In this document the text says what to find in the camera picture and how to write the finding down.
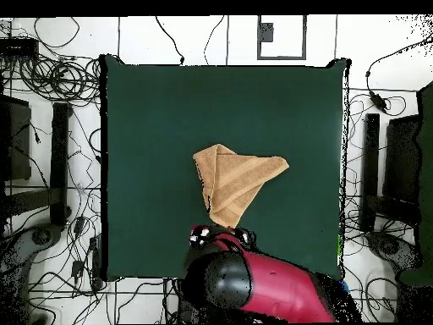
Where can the tan terry towel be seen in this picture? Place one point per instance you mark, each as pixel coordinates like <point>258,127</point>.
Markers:
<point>230,176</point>

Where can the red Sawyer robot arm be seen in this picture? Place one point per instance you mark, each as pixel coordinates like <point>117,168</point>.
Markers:
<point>280,287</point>

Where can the flat black device box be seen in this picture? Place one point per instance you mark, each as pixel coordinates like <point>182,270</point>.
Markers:
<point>18,47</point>

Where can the dark green table cloth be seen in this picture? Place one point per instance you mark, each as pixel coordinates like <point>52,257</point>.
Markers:
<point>152,135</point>

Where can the black power adapter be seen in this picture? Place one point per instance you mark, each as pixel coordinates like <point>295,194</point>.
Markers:
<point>77,268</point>
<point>94,243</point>
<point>80,225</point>

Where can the dark wheeled stand base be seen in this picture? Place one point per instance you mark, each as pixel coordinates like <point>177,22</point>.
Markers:
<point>389,247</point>
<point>42,236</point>

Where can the black T-shaped stand foot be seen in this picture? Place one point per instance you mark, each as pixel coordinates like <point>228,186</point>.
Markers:
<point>371,152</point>
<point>61,152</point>

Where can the large black box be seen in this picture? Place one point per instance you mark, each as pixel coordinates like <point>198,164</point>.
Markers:
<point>17,135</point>
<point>402,152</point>

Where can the dark grey square block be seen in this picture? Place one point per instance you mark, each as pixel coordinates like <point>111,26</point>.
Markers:
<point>266,32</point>

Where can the dark green fabric sheet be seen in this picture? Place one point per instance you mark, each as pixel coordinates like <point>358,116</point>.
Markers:
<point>427,169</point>

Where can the grey square floor frame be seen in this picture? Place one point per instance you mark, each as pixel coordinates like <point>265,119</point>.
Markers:
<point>280,58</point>

